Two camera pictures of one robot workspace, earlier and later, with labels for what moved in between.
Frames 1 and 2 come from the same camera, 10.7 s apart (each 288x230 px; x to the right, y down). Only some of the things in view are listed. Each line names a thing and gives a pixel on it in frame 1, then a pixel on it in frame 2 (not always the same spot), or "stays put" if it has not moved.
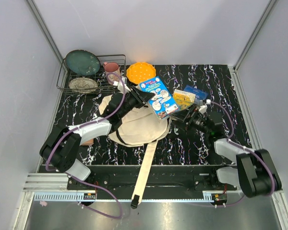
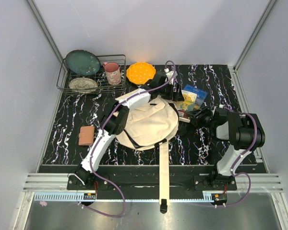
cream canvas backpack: (145, 128) -> (151, 125)
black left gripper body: (131, 103) -> (166, 91)
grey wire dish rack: (92, 74) stays put
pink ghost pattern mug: (110, 67) stays put
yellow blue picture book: (183, 99) stays put
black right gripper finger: (182, 116) -> (201, 113)
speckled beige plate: (83, 85) stays put
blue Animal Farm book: (200, 94) stays put
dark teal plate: (82, 62) stays put
